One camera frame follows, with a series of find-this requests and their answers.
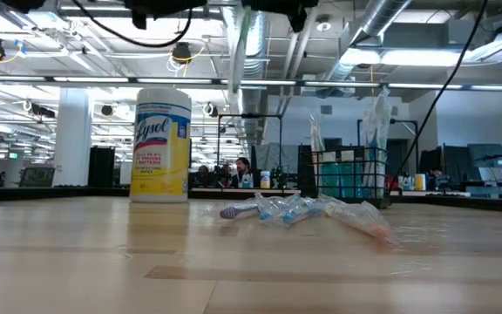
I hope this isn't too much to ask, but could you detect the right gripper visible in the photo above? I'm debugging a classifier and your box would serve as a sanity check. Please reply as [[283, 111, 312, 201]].
[[240, 0, 322, 34]]

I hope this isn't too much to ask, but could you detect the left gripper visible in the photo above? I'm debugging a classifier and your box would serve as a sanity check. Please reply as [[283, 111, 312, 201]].
[[122, 0, 209, 31]]

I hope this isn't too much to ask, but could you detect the teal mouthwash bottle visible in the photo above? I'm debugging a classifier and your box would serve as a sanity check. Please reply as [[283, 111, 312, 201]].
[[340, 150, 364, 198], [320, 151, 342, 198]]

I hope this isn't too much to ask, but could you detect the blue toothbrush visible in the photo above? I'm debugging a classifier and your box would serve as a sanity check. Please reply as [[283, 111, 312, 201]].
[[219, 201, 263, 221], [279, 195, 329, 227], [254, 193, 295, 226]]

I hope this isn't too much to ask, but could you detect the long ceiling light bar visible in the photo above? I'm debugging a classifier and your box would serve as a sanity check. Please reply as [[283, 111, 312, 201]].
[[0, 73, 502, 92]]

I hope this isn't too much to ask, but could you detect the white pillar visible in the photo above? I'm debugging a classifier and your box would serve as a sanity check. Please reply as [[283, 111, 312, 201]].
[[52, 85, 94, 188]]

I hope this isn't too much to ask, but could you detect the person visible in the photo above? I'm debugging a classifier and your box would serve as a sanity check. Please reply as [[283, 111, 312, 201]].
[[231, 156, 255, 189], [195, 164, 212, 188]]

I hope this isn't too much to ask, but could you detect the black cabinet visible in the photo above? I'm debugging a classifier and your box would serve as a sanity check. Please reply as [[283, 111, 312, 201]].
[[87, 146, 117, 188], [296, 144, 317, 195]]

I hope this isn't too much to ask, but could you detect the Lysol disinfecting wipes canister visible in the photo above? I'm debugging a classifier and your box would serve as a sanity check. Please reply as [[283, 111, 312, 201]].
[[128, 85, 193, 204]]

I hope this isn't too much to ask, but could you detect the grey computer monitor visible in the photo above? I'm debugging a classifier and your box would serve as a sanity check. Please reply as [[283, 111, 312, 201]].
[[466, 142, 502, 184]]

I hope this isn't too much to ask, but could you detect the black wire basket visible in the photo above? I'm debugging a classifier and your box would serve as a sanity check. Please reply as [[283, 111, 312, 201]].
[[298, 146, 392, 209]]

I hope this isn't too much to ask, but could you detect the black aluminium table frame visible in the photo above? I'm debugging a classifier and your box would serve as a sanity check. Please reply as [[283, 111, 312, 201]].
[[0, 185, 502, 215]]

